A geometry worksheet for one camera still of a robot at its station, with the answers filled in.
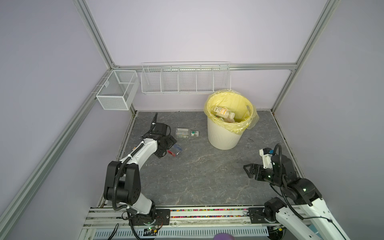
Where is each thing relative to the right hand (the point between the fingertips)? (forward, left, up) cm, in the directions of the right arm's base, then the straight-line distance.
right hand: (251, 168), depth 73 cm
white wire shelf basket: (+58, +35, +15) cm, 69 cm away
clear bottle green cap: (+31, +37, -11) cm, 49 cm away
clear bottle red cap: (+31, +8, +2) cm, 32 cm away
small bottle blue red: (+18, +42, -12) cm, 47 cm away
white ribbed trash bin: (+30, +11, -17) cm, 36 cm away
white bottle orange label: (+32, +10, +7) cm, 34 cm away
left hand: (+17, +43, -7) cm, 47 cm away
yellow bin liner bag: (+32, -3, +5) cm, 32 cm away
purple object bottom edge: (-26, +14, -17) cm, 34 cm away
